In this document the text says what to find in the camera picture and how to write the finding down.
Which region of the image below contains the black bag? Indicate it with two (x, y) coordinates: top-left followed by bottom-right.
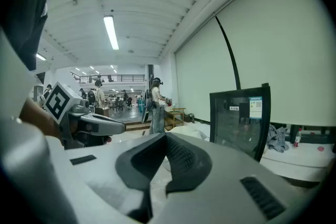
(183, 112), (196, 124)

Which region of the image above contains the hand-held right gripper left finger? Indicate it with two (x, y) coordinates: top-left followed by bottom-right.
(48, 132), (167, 224)

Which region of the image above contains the white beanbag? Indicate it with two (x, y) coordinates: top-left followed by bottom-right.
(167, 123), (211, 141)

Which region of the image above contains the person's black clothing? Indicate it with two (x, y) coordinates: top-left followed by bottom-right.
(0, 0), (64, 71)

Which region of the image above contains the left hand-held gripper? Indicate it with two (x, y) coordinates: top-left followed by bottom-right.
(43, 81), (126, 150)

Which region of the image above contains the black window post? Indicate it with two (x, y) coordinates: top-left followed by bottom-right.
(215, 15), (242, 91)

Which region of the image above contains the grey crumpled cloth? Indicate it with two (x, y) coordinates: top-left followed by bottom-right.
(266, 124), (290, 154)

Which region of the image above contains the wooden shelf rack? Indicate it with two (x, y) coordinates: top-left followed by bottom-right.
(164, 107), (186, 131)

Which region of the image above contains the person's left forearm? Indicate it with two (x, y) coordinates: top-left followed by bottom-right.
(19, 98), (65, 146)

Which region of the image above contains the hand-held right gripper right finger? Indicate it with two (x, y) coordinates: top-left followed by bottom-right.
(154, 132), (322, 224)

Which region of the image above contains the plastic bottle with red label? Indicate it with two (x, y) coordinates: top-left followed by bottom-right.
(293, 127), (303, 148)

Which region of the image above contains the black balcony railing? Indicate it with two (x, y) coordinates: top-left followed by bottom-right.
(70, 70), (146, 84)

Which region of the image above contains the black mini fridge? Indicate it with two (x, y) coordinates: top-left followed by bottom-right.
(209, 83), (271, 163)

